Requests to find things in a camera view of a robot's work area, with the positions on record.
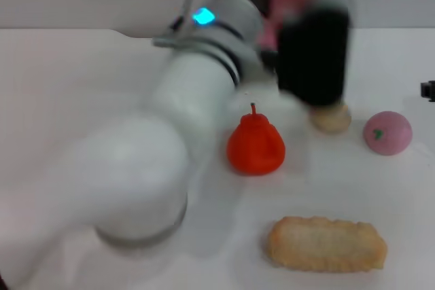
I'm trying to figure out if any grey cable with metal plug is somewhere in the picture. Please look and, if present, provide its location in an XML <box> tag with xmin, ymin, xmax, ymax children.
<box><xmin>152</xmin><ymin>0</ymin><xmax>209</xmax><ymax>50</ymax></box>

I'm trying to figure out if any orange toy fruit with stem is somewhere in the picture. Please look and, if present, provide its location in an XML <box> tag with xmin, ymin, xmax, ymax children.
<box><xmin>226</xmin><ymin>102</ymin><xmax>287</xmax><ymax>177</ymax></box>

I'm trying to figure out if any beige round toy bun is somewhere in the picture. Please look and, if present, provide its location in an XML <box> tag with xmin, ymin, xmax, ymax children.
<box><xmin>308</xmin><ymin>103</ymin><xmax>353</xmax><ymax>135</ymax></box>

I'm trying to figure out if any golden toy bread slice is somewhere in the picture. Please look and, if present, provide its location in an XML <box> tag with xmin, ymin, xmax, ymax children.
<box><xmin>266</xmin><ymin>215</ymin><xmax>389</xmax><ymax>274</ymax></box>

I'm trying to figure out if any pink toy peach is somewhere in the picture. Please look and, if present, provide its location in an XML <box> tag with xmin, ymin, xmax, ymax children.
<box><xmin>362</xmin><ymin>110</ymin><xmax>413</xmax><ymax>157</ymax></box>

